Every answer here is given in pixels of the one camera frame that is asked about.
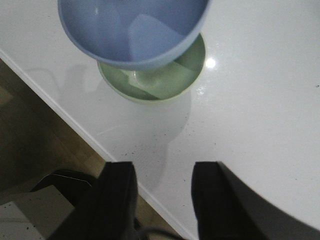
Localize blue bowl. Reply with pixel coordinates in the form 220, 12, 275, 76
57, 0, 211, 71

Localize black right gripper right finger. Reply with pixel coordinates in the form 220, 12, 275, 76
191, 161, 320, 240

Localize light green bowl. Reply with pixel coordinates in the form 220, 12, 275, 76
97, 35, 206, 104

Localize robot base with black frame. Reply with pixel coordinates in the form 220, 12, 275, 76
0, 169, 96, 240

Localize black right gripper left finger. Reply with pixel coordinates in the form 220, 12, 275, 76
49, 161, 138, 240

